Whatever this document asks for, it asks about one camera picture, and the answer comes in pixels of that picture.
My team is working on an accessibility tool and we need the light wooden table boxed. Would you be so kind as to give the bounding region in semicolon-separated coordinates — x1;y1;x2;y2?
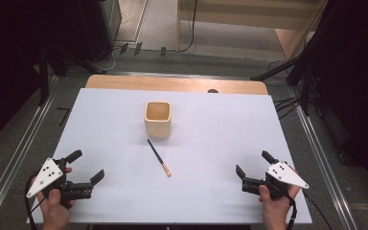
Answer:
84;74;269;96

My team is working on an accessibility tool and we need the person's right hand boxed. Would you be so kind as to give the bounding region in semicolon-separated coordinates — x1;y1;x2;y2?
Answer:
258;184;302;230

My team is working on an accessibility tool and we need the bundle of black cables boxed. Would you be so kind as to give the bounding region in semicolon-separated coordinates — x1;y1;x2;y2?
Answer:
271;95;302;121

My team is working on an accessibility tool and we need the dark cabinet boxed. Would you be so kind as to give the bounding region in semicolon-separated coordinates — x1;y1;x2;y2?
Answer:
76;0;123;64

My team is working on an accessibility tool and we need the black hanging cable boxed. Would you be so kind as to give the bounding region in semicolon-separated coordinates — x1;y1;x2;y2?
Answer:
176;0;199;54

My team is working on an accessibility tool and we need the light wooden shelf unit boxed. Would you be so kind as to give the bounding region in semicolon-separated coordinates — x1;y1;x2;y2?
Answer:
175;0;330;61

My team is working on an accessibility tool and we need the white table board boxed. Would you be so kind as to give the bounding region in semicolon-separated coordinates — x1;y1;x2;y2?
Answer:
27;87;313;225

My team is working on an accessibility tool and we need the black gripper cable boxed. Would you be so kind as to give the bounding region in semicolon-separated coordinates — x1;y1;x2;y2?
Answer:
24;172;49;230
276;183;299;230

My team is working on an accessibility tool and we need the square wooden pen holder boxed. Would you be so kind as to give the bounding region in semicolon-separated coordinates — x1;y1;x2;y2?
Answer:
144;101;173;140

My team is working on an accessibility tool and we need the person's left hand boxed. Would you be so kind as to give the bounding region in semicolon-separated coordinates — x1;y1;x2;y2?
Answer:
32;166;77;230

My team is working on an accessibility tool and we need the metal floor rail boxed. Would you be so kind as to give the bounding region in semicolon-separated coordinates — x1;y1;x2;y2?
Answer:
0;76;60;230
288;87;359;230

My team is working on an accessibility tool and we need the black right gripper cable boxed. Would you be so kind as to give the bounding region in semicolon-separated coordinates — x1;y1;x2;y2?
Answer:
276;183;299;230

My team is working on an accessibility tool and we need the black metal stand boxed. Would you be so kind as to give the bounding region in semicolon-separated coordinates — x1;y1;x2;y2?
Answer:
249;47;315;118

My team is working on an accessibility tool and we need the white floor cable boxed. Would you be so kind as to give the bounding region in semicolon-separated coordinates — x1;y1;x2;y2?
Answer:
100;46;124;73

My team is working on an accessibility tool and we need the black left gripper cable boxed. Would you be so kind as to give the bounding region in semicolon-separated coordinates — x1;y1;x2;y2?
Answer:
24;172;49;230

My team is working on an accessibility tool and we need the thin black floor cable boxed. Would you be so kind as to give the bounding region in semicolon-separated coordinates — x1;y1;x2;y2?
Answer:
301;190;334;230

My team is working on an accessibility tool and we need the black curtain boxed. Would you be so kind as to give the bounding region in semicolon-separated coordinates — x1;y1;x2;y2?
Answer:
0;0;89;152
308;0;368;196

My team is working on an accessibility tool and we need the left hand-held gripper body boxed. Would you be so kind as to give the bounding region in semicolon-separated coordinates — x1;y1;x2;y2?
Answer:
26;157;94;209

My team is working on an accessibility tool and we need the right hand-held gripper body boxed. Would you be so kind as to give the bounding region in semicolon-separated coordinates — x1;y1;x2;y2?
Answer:
241;158;311;201

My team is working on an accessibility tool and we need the black pencil with tan end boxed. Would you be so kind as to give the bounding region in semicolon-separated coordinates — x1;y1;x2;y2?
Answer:
146;138;173;178

